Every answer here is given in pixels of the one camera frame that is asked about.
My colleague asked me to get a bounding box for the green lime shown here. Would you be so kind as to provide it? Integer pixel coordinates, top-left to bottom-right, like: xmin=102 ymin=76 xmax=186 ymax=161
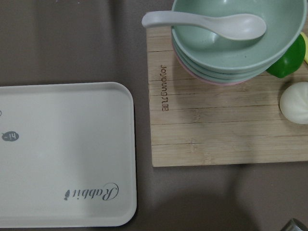
xmin=266 ymin=34 xmax=305 ymax=78

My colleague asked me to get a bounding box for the yellow plastic knife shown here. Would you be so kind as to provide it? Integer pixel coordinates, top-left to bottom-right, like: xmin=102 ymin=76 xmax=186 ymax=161
xmin=300 ymin=32 xmax=308 ymax=64

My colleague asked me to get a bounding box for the white ceramic spoon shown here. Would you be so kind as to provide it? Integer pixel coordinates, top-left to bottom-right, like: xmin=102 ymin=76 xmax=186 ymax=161
xmin=141 ymin=11 xmax=267 ymax=40

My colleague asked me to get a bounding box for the green top bowl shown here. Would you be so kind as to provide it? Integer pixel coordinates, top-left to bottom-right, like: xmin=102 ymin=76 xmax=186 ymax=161
xmin=172 ymin=0 xmax=308 ymax=72

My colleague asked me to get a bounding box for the white steamed bun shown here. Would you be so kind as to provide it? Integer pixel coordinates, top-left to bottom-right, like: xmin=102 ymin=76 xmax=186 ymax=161
xmin=279 ymin=82 xmax=308 ymax=125

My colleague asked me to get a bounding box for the bamboo cutting board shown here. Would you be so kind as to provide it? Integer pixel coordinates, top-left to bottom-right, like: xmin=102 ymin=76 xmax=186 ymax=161
xmin=146 ymin=27 xmax=308 ymax=167

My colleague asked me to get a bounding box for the steel scoop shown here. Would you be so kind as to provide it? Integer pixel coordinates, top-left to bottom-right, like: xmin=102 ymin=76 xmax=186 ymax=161
xmin=281 ymin=218 xmax=308 ymax=231

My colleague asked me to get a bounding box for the pink bottom bowl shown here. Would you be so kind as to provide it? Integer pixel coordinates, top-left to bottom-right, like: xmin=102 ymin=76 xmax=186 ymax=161
xmin=176 ymin=56 xmax=246 ymax=86

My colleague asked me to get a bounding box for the cream rabbit serving tray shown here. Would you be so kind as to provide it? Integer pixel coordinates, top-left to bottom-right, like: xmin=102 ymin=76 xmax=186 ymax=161
xmin=0 ymin=82 xmax=137 ymax=228

